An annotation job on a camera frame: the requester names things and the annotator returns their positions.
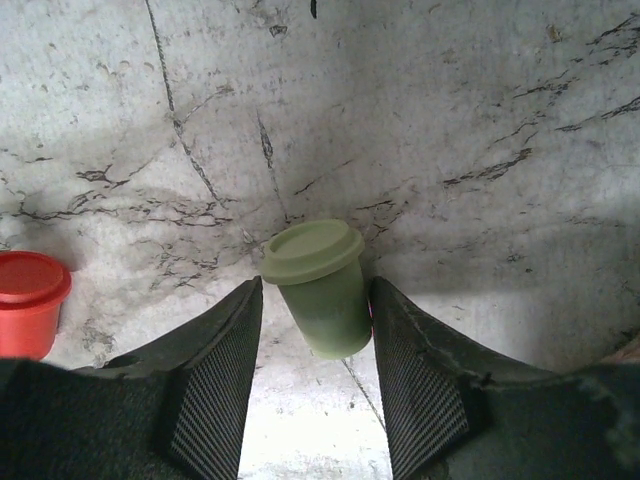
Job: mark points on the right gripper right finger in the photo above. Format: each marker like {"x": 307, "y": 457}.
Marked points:
{"x": 455, "y": 409}

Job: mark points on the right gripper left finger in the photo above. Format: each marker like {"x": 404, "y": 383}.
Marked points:
{"x": 174, "y": 408}

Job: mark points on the red capsule number two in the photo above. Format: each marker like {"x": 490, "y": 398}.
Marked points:
{"x": 33, "y": 289}

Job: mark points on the green capsule cluster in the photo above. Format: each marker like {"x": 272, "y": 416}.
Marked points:
{"x": 316, "y": 267}

